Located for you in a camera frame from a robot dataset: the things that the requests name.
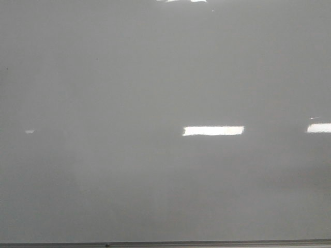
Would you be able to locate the white glossy whiteboard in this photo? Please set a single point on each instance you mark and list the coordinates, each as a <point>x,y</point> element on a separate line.
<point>134,121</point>

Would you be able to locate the grey aluminium whiteboard frame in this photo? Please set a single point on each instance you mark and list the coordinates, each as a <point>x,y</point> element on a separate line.
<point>251,243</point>

